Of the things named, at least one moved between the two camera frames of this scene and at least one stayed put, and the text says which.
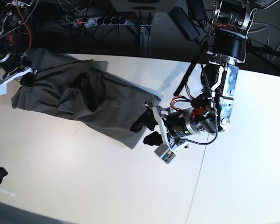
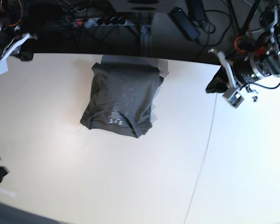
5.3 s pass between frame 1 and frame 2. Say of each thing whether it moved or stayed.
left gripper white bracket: moved
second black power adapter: stayed
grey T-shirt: moved
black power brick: stayed
